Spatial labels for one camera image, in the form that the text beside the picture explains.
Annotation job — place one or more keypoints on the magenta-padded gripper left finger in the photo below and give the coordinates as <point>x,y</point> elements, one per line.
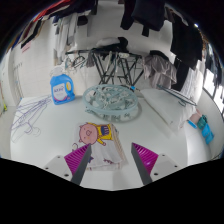
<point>77,159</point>

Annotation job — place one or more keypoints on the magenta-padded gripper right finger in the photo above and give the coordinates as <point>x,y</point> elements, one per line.
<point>146,159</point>

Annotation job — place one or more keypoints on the cartoon print white towel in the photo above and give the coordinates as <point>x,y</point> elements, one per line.
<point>101,143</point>

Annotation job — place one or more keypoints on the white folded bedding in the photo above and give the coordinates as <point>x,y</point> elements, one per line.
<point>166,110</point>

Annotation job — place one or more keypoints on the blue pen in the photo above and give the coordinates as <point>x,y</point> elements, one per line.
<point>192,124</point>

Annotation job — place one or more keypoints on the pink cloth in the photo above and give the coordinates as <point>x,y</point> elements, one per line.
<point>195,117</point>

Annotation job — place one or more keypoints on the teal gloves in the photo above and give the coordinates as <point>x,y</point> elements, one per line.
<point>206,130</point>

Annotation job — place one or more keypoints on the round pale blue peg hanger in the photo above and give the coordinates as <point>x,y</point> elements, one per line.
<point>110,101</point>

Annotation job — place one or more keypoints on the black clothes hanger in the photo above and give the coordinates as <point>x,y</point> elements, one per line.
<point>176,95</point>

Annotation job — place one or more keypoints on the blue detergent bottle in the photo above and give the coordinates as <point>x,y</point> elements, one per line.
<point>62,88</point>

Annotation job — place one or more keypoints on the grey garment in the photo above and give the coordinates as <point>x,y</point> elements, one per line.
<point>160,71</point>

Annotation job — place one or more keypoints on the black folding drying rack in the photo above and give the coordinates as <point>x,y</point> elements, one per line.
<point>110,65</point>

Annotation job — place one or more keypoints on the black garment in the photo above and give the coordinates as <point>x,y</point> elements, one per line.
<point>123,43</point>

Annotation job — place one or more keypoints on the white cushion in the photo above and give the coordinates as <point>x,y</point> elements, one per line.
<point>107,41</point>

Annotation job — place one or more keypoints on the row of dark hung clothes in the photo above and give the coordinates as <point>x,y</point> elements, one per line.
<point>180,33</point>

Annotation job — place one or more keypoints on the row of colourful hung clothes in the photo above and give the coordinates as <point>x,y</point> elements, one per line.
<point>60,20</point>

